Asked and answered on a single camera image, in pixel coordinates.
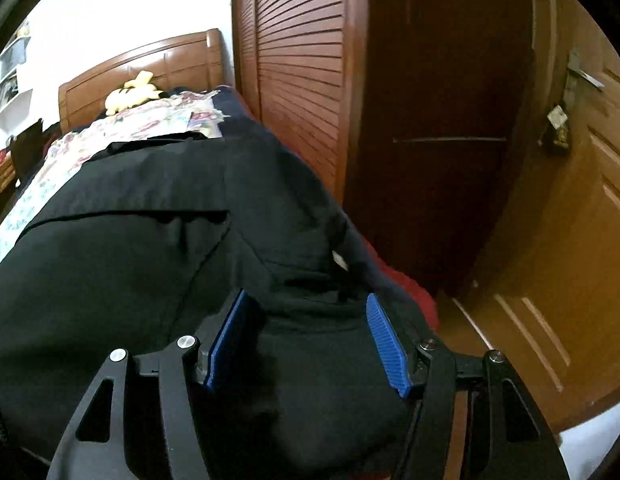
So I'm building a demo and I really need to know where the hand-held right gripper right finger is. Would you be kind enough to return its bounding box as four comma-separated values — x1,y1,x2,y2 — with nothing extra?
365,292,567,480

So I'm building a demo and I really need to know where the floral quilt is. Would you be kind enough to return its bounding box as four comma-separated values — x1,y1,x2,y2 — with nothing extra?
40,89,225,181

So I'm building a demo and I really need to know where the wooden bed headboard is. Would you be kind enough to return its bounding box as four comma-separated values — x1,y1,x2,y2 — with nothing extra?
58,29,235,133

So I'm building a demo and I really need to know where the navy bed sheet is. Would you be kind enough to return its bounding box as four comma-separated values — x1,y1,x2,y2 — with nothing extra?
212,87,263,133

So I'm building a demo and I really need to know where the red cloth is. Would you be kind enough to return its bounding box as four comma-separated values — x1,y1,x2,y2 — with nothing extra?
370,245,441,333

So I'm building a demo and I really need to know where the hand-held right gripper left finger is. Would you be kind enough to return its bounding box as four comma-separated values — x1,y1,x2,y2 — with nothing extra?
47,288,265,480

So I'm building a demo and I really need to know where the wooden louvered wardrobe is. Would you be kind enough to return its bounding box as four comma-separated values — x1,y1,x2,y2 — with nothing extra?
231,0,536,301

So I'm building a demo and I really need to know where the leaf print bed sheet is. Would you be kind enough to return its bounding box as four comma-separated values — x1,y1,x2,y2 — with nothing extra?
0,160,90,276

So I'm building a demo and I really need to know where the white wall shelf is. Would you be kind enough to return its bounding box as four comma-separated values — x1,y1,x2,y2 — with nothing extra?
0,20,33,121

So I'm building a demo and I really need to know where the wooden door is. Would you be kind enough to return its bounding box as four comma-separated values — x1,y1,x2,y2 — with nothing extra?
440,0,620,431

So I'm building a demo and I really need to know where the hanging key charm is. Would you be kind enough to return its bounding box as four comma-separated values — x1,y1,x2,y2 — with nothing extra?
540,104,572,150

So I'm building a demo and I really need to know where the metal door handle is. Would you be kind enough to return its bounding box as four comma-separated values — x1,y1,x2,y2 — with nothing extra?
565,50,606,92

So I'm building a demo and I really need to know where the black buttoned coat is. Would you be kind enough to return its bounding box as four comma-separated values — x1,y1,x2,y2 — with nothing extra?
0,120,441,471

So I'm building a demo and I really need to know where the yellow plush toy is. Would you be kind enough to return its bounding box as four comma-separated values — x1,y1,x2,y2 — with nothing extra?
104,71,163,112

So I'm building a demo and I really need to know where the dark wooden chair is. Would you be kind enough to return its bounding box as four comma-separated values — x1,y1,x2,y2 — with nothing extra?
10,119,45,186

